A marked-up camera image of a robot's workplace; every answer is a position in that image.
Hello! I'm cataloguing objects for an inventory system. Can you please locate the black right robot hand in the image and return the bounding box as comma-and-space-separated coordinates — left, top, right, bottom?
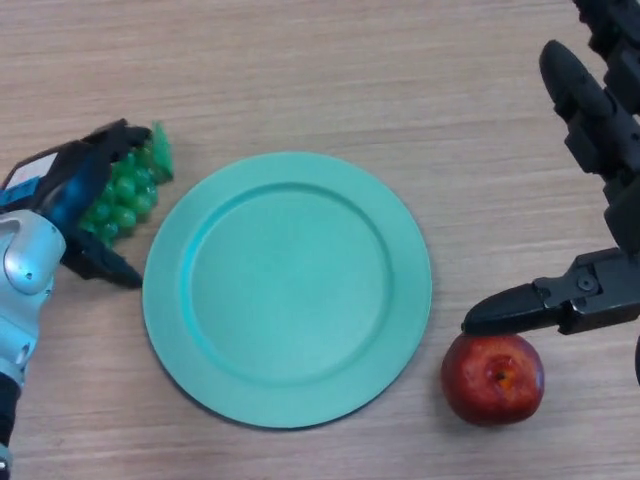
462, 0, 640, 337

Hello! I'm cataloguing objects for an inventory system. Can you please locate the green round plate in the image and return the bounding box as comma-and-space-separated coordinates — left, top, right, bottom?
141, 152, 433, 431

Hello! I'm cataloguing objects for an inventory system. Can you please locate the red apple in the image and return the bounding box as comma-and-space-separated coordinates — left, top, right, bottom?
440, 334, 545, 427

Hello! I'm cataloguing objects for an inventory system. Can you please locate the green grapes bunch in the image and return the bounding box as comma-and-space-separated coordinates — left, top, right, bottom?
77, 119, 175, 246

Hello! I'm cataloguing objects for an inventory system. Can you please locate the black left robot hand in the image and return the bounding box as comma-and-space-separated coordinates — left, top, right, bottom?
0, 118, 153, 290

